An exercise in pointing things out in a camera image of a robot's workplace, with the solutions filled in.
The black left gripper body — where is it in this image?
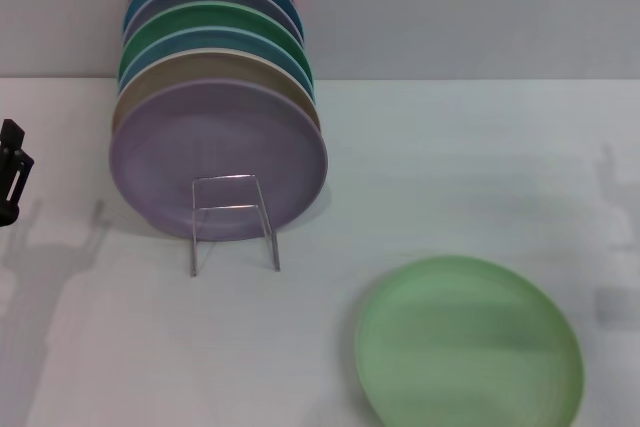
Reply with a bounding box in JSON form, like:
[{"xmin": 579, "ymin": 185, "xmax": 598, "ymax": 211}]
[{"xmin": 0, "ymin": 145, "xmax": 21, "ymax": 227}]

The light green plate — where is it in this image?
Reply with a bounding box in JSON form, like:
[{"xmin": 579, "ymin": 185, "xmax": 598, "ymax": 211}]
[{"xmin": 353, "ymin": 254, "xmax": 586, "ymax": 427}]

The beige plate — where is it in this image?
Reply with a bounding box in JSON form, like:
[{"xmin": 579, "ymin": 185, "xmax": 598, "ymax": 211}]
[{"xmin": 110, "ymin": 49, "xmax": 321, "ymax": 138}]

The light blue plate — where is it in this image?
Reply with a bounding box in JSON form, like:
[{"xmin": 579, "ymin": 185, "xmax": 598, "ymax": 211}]
[{"xmin": 117, "ymin": 25, "xmax": 317, "ymax": 98}]

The dark green plate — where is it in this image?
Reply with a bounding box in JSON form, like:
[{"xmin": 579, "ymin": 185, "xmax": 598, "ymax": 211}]
[{"xmin": 118, "ymin": 0, "xmax": 315, "ymax": 84}]

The metal wire plate rack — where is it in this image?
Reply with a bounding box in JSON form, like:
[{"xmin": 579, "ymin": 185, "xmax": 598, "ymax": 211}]
[{"xmin": 189, "ymin": 174, "xmax": 281, "ymax": 278}]

